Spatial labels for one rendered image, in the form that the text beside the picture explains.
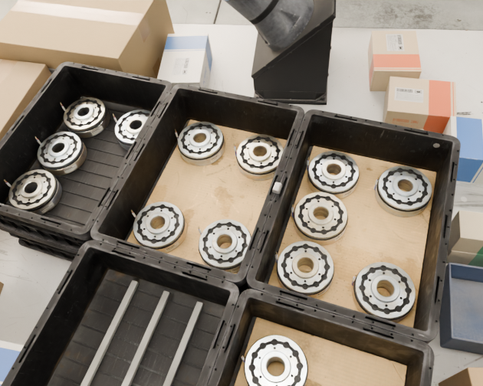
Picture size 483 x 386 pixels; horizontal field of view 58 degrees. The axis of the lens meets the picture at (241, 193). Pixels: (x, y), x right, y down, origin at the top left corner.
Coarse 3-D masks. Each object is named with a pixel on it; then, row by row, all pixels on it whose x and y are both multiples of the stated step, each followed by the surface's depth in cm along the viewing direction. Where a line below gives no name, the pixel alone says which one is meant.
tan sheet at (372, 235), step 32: (288, 224) 87; (352, 224) 86; (384, 224) 85; (416, 224) 85; (352, 256) 83; (384, 256) 82; (416, 256) 81; (352, 288) 79; (384, 288) 79; (416, 288) 78
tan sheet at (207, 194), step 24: (192, 120) 104; (168, 168) 97; (192, 168) 97; (216, 168) 96; (168, 192) 94; (192, 192) 93; (216, 192) 93; (240, 192) 92; (264, 192) 92; (192, 216) 90; (216, 216) 90; (240, 216) 89; (192, 240) 87
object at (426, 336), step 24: (336, 120) 88; (360, 120) 87; (456, 144) 82; (288, 168) 82; (456, 168) 79; (264, 240) 76; (264, 288) 71; (432, 288) 68; (336, 312) 67; (360, 312) 67; (432, 312) 66; (408, 336) 65; (432, 336) 64
